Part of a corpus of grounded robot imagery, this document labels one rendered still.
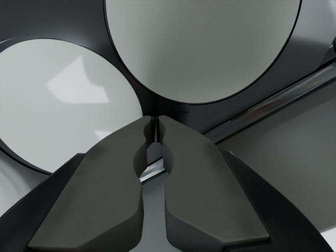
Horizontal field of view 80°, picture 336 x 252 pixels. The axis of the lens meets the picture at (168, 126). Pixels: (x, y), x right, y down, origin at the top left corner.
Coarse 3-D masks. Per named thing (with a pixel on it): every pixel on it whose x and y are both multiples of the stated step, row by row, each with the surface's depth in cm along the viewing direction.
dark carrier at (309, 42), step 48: (0, 0) 10; (48, 0) 10; (96, 0) 10; (0, 48) 11; (96, 48) 11; (288, 48) 12; (144, 96) 13; (240, 96) 13; (0, 144) 14; (0, 192) 16
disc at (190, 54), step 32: (128, 0) 10; (160, 0) 10; (192, 0) 10; (224, 0) 10; (256, 0) 10; (288, 0) 10; (128, 32) 11; (160, 32) 11; (192, 32) 11; (224, 32) 11; (256, 32) 11; (288, 32) 11; (128, 64) 12; (160, 64) 12; (192, 64) 12; (224, 64) 12; (256, 64) 12; (192, 96) 13; (224, 96) 13
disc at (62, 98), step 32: (0, 64) 11; (32, 64) 11; (64, 64) 11; (96, 64) 11; (0, 96) 12; (32, 96) 12; (64, 96) 12; (96, 96) 12; (128, 96) 12; (0, 128) 13; (32, 128) 13; (64, 128) 13; (96, 128) 14; (32, 160) 15; (64, 160) 15
